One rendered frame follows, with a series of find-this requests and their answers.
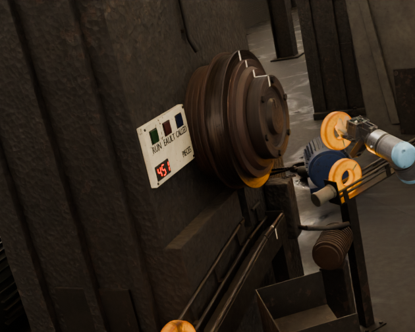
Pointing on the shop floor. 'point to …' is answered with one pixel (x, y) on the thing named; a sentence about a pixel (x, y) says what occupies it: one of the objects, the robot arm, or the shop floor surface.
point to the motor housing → (335, 269)
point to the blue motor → (321, 163)
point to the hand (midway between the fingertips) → (336, 126)
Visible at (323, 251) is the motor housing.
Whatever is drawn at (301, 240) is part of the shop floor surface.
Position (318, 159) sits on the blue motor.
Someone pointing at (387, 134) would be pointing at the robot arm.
